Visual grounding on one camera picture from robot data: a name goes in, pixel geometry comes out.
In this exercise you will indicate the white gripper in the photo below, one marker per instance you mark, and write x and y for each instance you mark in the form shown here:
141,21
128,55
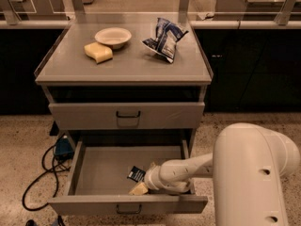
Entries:
152,177

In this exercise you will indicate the dark blue rxbar wrapper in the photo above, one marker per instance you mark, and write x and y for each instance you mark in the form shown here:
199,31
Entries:
136,174

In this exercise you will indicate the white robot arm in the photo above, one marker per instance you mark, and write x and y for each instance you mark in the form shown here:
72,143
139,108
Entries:
246,166

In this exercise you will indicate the open grey middle drawer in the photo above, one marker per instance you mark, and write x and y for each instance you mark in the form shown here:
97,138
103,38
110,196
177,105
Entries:
98,182

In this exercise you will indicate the closed grey top drawer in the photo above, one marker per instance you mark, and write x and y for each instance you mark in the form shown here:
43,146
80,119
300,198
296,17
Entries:
102,116

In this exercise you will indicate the grey drawer cabinet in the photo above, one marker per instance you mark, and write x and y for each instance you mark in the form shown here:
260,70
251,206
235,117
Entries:
133,75

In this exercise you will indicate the blue power adapter box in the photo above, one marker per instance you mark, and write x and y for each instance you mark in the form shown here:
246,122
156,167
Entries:
63,149

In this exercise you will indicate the yellow sponge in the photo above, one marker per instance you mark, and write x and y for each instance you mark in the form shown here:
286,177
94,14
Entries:
98,52

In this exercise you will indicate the white ceramic bowl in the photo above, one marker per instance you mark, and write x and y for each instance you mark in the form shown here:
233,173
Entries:
114,37

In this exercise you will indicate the blue white chip bag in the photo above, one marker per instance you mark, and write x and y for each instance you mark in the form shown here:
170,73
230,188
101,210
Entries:
168,35

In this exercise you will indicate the black middle drawer handle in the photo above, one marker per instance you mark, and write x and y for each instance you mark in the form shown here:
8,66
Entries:
128,209

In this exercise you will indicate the black drawer handle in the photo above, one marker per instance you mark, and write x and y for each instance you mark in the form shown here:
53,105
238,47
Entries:
128,209
128,115

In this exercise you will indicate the black top drawer handle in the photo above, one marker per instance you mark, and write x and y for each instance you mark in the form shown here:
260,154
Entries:
128,115

